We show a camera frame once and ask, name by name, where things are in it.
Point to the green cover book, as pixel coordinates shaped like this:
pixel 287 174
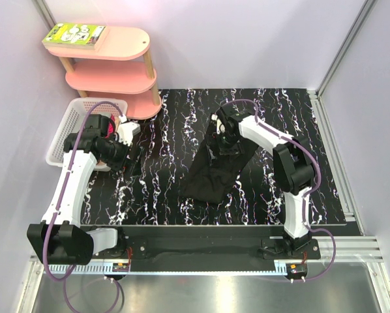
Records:
pixel 74 35

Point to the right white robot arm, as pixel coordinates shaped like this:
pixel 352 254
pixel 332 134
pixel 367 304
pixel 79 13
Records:
pixel 295 171

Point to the white slotted cable duct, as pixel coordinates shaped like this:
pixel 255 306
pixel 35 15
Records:
pixel 94 268

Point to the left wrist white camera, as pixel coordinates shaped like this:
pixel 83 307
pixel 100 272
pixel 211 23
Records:
pixel 127 130

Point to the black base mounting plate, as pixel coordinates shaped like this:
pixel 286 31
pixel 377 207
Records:
pixel 203 249

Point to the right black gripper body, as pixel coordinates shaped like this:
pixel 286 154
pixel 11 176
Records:
pixel 229 145

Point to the magenta t shirt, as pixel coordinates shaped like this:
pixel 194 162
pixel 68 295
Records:
pixel 111 127

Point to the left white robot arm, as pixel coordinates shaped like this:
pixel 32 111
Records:
pixel 59 239

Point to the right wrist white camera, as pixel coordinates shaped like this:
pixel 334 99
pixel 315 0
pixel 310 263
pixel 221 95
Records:
pixel 220 122

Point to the black marbled table mat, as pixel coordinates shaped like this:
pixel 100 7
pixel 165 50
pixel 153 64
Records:
pixel 170 140

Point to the pink three tier shelf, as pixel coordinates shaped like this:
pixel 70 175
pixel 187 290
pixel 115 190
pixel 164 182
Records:
pixel 120 68

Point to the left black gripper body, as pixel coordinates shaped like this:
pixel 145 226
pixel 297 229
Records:
pixel 119 156

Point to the wrist white camera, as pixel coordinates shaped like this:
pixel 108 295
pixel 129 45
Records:
pixel 220 122
pixel 127 130

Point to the black printed t shirt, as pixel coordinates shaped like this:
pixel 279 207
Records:
pixel 212 175

